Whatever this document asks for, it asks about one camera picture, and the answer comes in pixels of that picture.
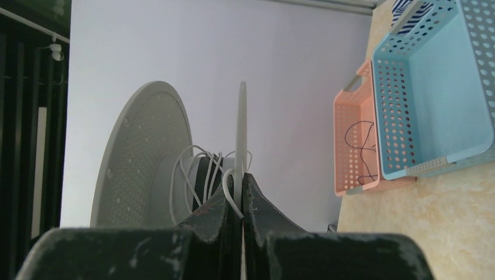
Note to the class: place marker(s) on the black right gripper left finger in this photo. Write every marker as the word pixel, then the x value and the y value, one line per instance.
pixel 199 247

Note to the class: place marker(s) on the grey cable spool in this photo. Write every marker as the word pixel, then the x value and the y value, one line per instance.
pixel 152 174

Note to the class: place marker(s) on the blue perforated plastic basket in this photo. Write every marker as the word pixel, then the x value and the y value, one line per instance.
pixel 434 92

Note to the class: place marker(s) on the blue white striped cloth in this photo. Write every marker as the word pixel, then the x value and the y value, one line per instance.
pixel 406 14

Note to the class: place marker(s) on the pink perforated plastic basket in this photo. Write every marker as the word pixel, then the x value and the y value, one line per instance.
pixel 357 167

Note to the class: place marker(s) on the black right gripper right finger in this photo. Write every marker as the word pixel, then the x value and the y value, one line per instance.
pixel 277 248

